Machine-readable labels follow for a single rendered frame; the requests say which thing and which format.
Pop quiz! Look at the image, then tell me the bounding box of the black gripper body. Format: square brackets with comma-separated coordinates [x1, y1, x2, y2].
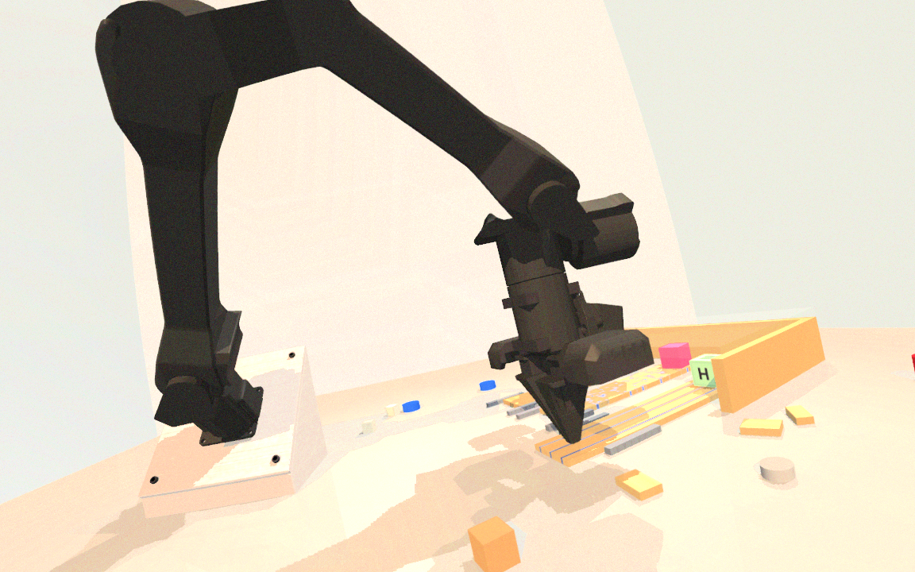
[488, 272, 654, 386]

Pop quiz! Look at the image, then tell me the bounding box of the beige short cylinder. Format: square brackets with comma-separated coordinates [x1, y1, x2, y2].
[759, 457, 796, 483]

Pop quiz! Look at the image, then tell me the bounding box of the light green cube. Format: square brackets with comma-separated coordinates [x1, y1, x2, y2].
[689, 358, 716, 388]

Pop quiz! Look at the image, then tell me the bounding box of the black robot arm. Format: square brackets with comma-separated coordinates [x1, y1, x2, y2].
[95, 0, 640, 446]

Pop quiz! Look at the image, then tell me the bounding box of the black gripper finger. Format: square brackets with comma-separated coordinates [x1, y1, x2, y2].
[515, 369, 569, 443]
[535, 375, 589, 444]

